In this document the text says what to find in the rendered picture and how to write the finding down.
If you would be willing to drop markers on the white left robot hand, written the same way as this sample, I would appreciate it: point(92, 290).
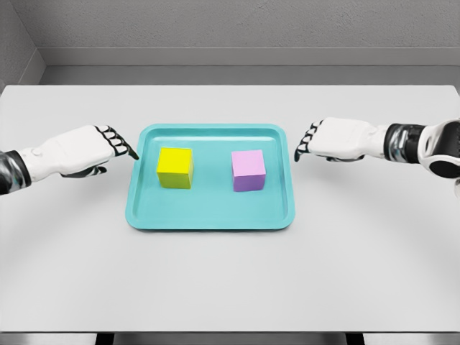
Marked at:
point(81, 145)

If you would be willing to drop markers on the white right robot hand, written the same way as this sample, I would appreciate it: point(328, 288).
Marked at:
point(339, 138)

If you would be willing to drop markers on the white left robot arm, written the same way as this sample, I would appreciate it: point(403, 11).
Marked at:
point(21, 169)

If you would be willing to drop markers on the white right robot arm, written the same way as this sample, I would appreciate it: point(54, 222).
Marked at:
point(420, 143)

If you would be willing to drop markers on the yellow cube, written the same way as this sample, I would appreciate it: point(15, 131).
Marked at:
point(175, 167)

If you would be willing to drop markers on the pink cube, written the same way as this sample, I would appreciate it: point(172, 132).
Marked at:
point(248, 170)

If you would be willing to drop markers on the teal rectangular tray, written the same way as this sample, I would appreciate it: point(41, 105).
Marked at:
point(211, 176)

